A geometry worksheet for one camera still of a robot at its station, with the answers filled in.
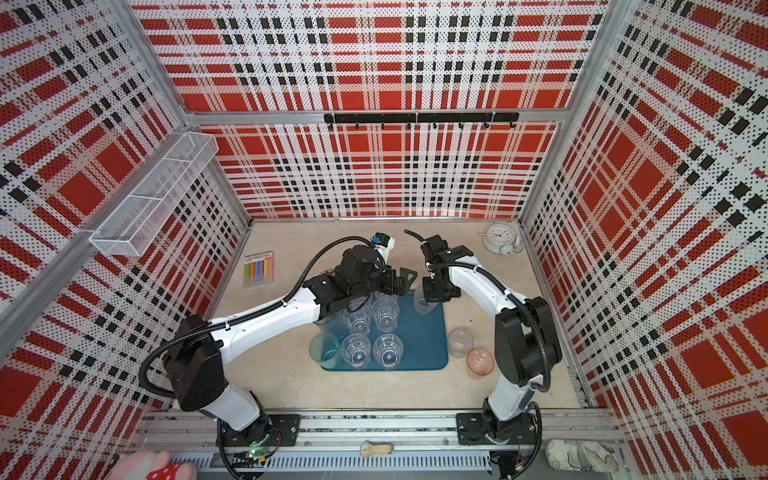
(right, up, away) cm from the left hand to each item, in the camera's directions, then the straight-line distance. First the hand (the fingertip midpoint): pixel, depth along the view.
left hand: (406, 270), depth 80 cm
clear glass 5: (+16, -22, +8) cm, 28 cm away
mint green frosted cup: (-24, -23, +5) cm, 33 cm away
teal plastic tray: (+6, -21, +11) cm, 25 cm away
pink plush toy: (-58, -42, -15) cm, 73 cm away
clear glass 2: (-15, -16, +11) cm, 24 cm away
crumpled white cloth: (+40, -42, -12) cm, 59 cm away
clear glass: (-6, -13, +12) cm, 19 cm away
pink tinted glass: (+21, -27, +4) cm, 34 cm away
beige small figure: (-10, -42, -10) cm, 44 cm away
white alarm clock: (+36, +9, +30) cm, 48 cm away
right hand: (+10, -8, +8) cm, 15 cm away
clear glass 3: (-15, -24, +7) cm, 29 cm away
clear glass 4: (-5, -24, +7) cm, 25 cm away
